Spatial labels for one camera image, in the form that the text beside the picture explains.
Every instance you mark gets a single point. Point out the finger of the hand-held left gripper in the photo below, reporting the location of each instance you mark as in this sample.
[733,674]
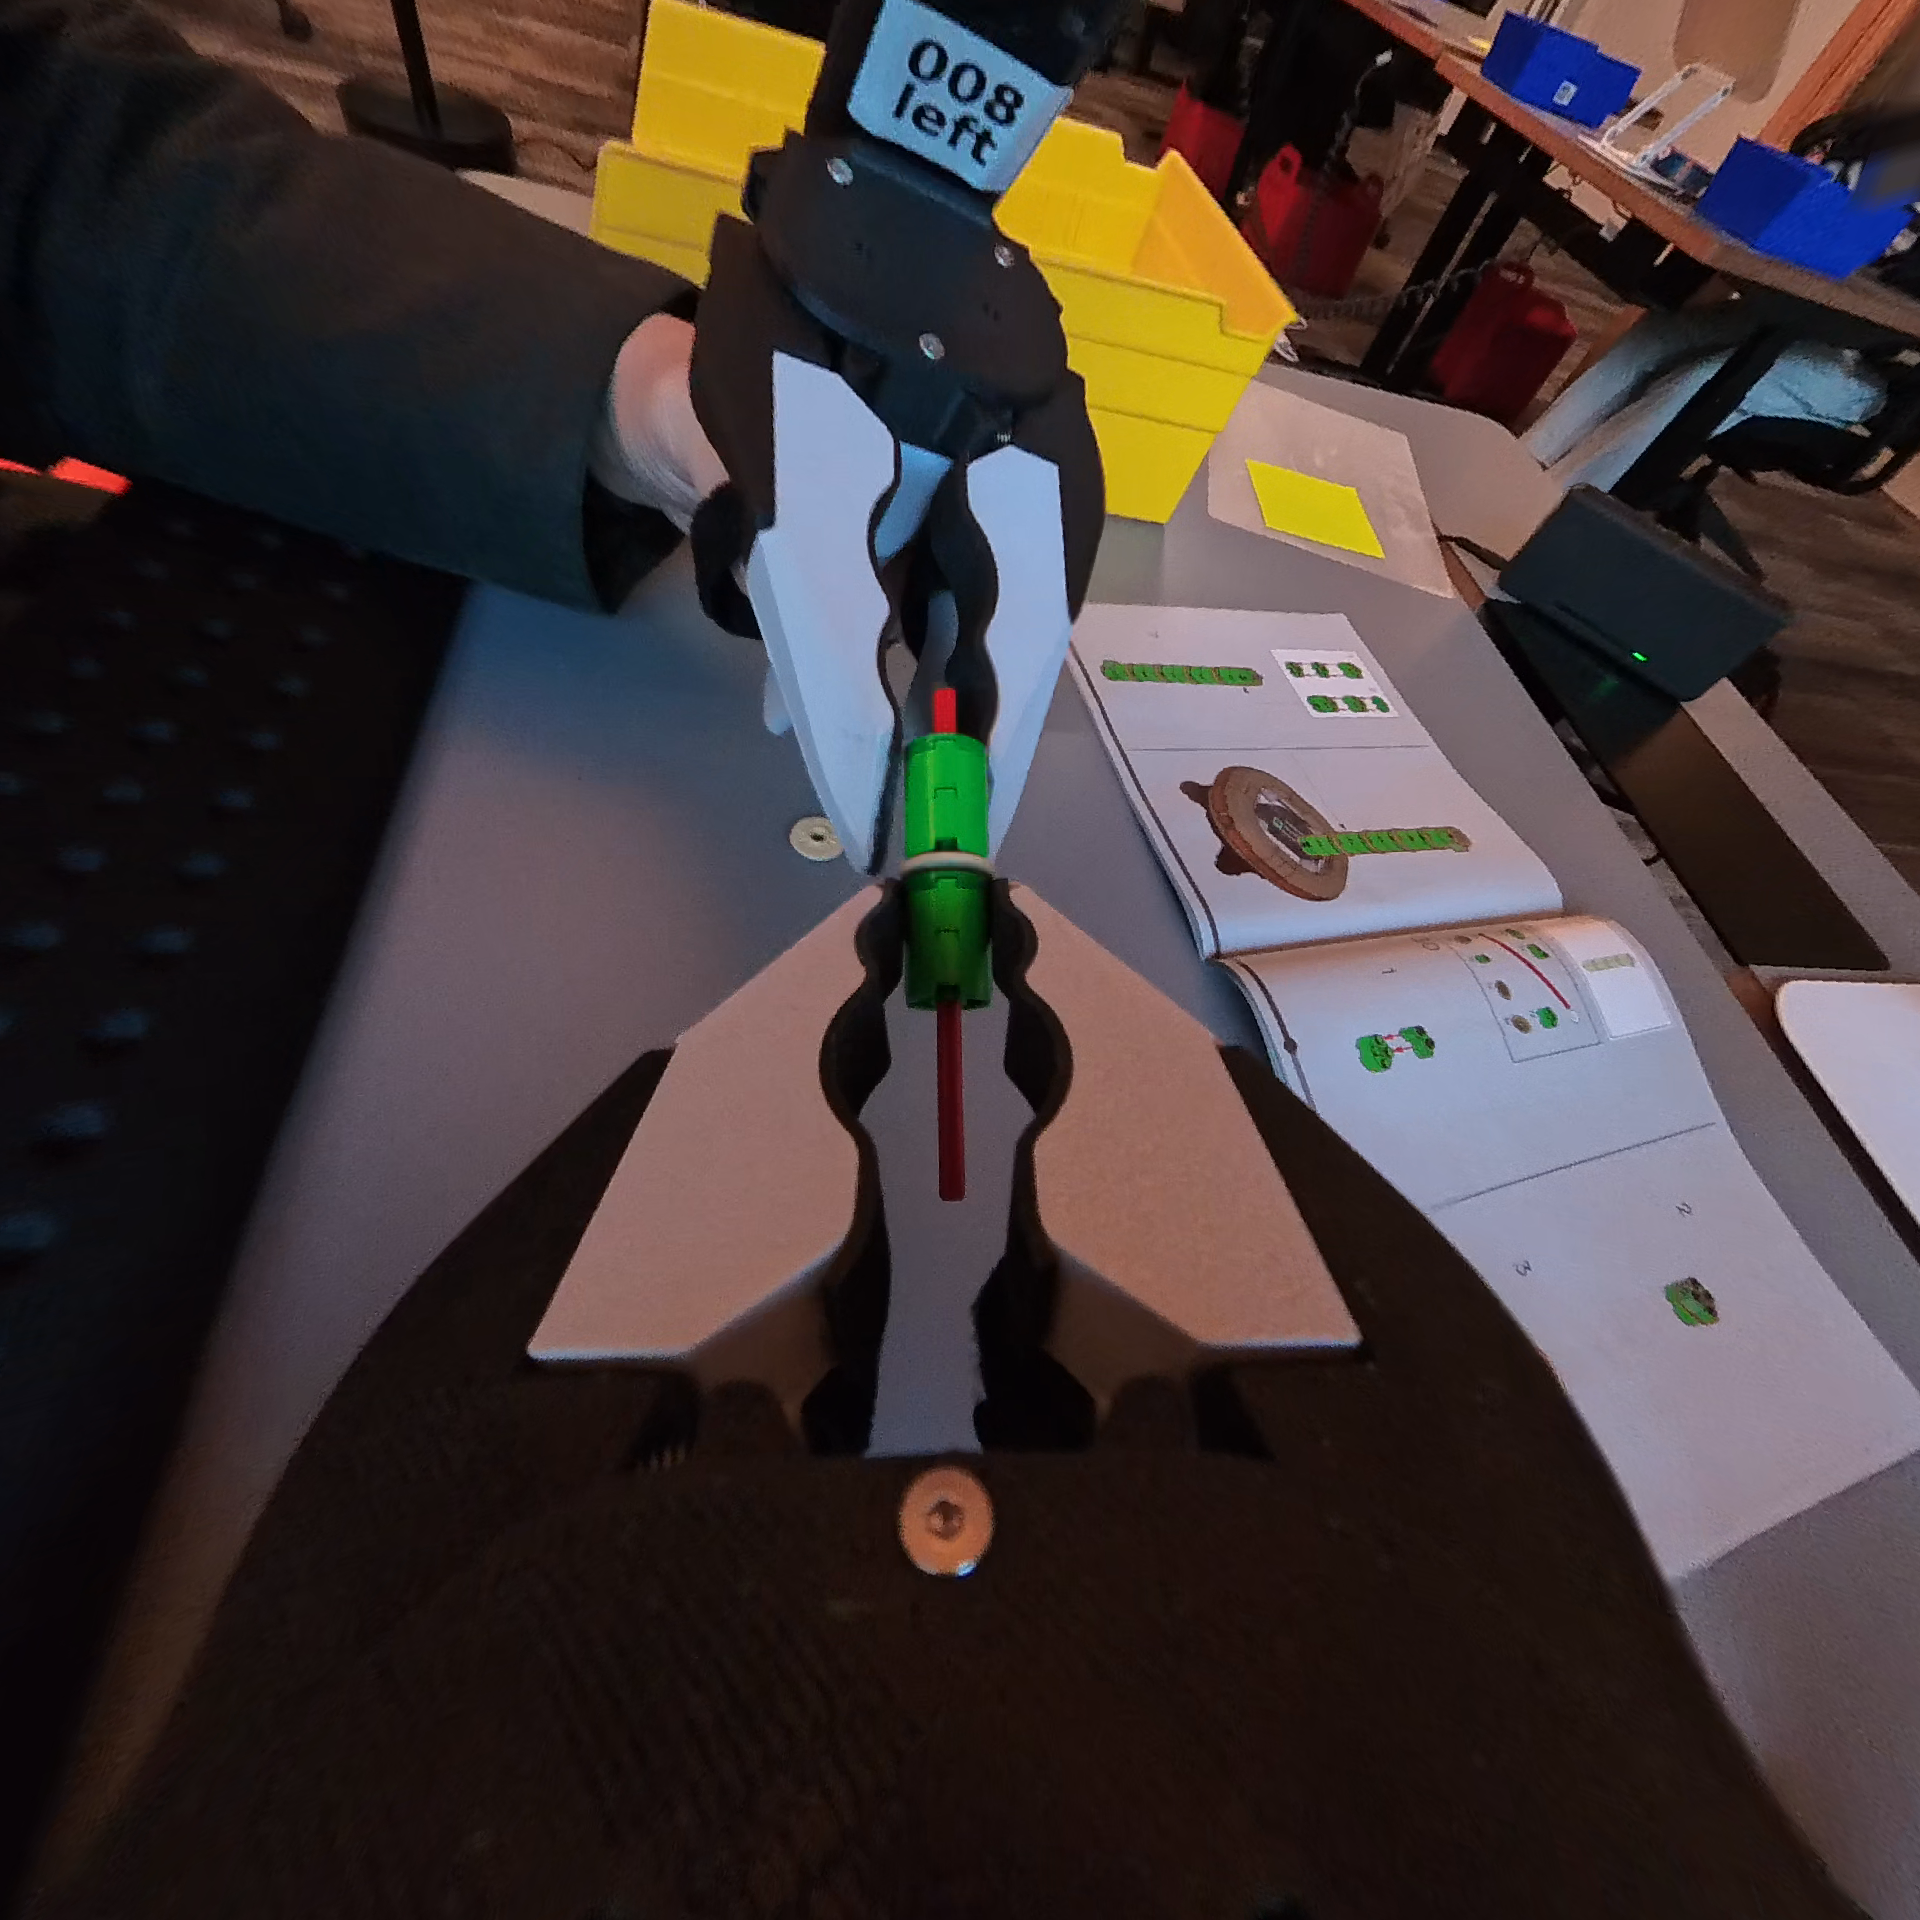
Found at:
[825,601]
[1032,601]

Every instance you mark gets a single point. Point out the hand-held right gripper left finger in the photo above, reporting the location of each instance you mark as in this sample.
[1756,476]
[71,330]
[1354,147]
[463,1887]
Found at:
[690,1200]

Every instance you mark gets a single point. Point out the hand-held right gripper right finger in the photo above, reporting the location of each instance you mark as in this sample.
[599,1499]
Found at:
[1185,1200]

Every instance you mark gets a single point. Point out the green round brick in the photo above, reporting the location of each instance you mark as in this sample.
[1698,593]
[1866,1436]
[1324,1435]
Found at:
[949,939]
[949,794]

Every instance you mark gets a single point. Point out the tan round plate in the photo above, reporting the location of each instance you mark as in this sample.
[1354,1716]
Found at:
[815,836]

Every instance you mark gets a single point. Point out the red axle rod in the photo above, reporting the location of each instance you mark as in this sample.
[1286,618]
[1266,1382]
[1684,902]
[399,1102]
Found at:
[950,1111]

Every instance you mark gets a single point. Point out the white washer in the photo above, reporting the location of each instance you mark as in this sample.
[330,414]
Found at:
[949,866]

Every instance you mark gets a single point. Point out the grey desk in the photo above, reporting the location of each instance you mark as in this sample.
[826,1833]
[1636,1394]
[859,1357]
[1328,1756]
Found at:
[630,780]

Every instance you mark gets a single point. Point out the yellow storage bin stack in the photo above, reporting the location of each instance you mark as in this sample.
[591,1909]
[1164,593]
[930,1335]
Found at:
[1170,284]

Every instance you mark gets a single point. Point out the yellow square sheet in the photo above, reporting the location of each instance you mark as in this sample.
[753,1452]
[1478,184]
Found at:
[1312,507]

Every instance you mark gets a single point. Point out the open instruction booklet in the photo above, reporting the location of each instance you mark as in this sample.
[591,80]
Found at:
[1500,1125]

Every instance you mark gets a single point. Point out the red canister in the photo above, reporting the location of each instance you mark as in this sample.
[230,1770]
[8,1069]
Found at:
[1204,138]
[1500,345]
[1320,218]

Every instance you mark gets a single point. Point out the black lamp base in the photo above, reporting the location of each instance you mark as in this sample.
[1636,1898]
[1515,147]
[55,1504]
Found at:
[429,112]

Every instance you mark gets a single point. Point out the black adapter box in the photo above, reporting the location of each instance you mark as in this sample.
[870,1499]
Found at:
[1634,593]

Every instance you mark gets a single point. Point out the black studded mat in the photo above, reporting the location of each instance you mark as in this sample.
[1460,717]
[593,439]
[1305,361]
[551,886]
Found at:
[150,840]

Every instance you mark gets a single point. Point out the blue storage bin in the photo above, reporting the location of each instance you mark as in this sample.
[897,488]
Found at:
[1793,202]
[1560,69]

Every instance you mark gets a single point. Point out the wooden background table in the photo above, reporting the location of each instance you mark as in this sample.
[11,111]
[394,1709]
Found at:
[1664,224]

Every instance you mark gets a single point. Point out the office chair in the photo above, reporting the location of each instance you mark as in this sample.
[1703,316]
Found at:
[1755,404]

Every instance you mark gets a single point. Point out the red strip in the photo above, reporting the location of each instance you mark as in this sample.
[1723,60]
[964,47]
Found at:
[68,472]

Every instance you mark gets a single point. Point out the clear acrylic stand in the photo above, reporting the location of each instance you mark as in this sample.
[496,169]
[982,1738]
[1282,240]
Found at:
[1664,112]

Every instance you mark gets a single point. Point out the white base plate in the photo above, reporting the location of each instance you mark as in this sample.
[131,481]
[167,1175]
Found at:
[1860,1080]

